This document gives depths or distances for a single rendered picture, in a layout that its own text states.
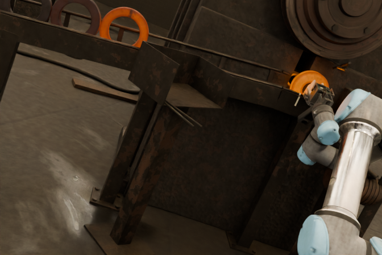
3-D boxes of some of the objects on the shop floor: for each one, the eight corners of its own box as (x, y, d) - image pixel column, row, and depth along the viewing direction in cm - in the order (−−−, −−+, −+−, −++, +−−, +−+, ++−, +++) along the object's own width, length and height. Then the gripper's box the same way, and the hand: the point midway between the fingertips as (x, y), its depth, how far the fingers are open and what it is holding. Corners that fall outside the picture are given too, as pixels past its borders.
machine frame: (119, 133, 284) (247, -188, 239) (287, 193, 304) (434, -93, 260) (109, 192, 214) (287, -245, 170) (328, 264, 234) (538, -109, 190)
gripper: (340, 105, 181) (329, 76, 199) (318, 97, 179) (309, 67, 197) (327, 123, 186) (318, 92, 203) (306, 115, 184) (298, 84, 201)
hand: (310, 87), depth 200 cm, fingers closed
